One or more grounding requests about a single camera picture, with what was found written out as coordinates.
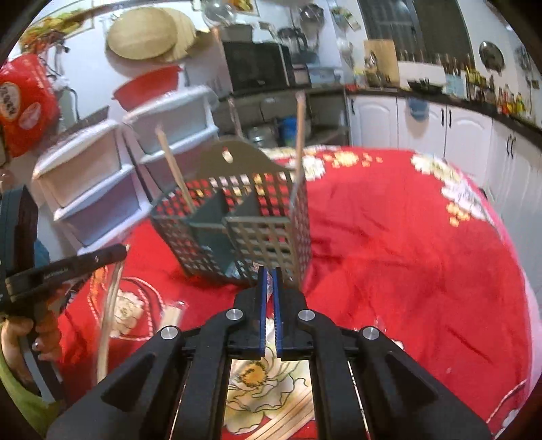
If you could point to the person's left forearm green sleeve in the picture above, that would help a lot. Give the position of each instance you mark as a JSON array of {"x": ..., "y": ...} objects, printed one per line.
[{"x": 25, "y": 406}]

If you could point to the round woven bamboo tray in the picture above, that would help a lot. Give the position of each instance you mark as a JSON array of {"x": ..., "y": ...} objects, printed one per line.
[
  {"x": 186, "y": 34},
  {"x": 142, "y": 34}
]

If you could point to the white countertop appliance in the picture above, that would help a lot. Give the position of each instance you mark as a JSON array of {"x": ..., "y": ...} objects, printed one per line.
[{"x": 421, "y": 70}]

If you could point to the hanging steel bowl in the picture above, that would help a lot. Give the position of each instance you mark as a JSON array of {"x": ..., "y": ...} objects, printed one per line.
[{"x": 311, "y": 17}]

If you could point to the white kitchen base cabinets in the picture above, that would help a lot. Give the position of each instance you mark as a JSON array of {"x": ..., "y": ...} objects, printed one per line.
[{"x": 461, "y": 135}]

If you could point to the black microwave oven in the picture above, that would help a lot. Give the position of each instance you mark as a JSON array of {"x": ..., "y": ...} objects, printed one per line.
[{"x": 256, "y": 65}]

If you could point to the red snack bag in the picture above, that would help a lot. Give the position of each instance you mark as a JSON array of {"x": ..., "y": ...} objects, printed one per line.
[{"x": 23, "y": 105}]

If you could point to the dark perforated utensil basket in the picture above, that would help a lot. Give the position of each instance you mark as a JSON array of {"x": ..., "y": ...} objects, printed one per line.
[{"x": 254, "y": 237}]

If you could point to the dark kitchen window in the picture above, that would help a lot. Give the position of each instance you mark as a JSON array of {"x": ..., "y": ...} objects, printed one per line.
[{"x": 415, "y": 29}]

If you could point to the blue plastic bucket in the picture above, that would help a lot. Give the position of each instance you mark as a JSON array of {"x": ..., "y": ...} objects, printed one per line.
[{"x": 288, "y": 130}]

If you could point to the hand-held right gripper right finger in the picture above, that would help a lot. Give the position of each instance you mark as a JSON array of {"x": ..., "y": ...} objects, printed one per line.
[{"x": 277, "y": 315}]

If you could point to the steel pot under rack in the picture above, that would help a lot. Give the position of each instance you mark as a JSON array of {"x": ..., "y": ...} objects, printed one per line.
[{"x": 260, "y": 134}]

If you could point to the drawer unit with beige drawer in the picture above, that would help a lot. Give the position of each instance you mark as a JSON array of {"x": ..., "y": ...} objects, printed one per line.
[{"x": 84, "y": 182}]

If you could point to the metal shelf rack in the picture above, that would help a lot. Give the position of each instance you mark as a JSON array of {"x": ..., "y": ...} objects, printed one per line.
[{"x": 326, "y": 95}]

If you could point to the red plastic basin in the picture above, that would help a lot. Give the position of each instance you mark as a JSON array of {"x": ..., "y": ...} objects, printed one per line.
[{"x": 146, "y": 86}]

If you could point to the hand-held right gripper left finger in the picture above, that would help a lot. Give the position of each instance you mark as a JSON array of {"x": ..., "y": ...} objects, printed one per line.
[{"x": 262, "y": 315}]

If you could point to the red floral tablecloth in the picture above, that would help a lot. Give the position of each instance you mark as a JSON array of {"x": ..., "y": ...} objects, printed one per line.
[{"x": 402, "y": 275}]

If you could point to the drawer unit with pale-blue drawer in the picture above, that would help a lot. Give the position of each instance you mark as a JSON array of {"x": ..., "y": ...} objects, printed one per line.
[{"x": 173, "y": 122}]

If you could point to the wooden cutting board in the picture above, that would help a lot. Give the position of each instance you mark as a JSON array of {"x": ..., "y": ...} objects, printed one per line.
[{"x": 381, "y": 61}]

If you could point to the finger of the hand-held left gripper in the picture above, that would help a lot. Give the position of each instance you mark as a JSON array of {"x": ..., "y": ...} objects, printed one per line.
[{"x": 76, "y": 264}]

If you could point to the blue hanging cloth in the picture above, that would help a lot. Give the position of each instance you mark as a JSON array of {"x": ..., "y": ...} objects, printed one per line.
[{"x": 417, "y": 109}]

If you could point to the row of condiment bottles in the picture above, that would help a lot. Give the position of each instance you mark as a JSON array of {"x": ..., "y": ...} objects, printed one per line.
[{"x": 514, "y": 101}]

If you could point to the blue utensil rack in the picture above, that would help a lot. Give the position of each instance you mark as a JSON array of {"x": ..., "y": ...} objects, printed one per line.
[{"x": 455, "y": 84}]

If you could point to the black blender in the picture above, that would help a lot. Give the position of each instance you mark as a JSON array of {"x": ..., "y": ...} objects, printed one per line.
[{"x": 296, "y": 44}]

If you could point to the wooden chopstick pair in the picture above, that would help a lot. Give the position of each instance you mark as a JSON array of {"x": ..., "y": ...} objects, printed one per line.
[
  {"x": 173, "y": 315},
  {"x": 108, "y": 321},
  {"x": 173, "y": 171},
  {"x": 299, "y": 139}
]

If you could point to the person's left hand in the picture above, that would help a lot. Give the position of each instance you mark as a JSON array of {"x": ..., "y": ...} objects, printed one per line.
[{"x": 44, "y": 334}]

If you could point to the steel pot lid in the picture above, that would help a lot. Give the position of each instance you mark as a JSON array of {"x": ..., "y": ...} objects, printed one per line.
[{"x": 491, "y": 56}]

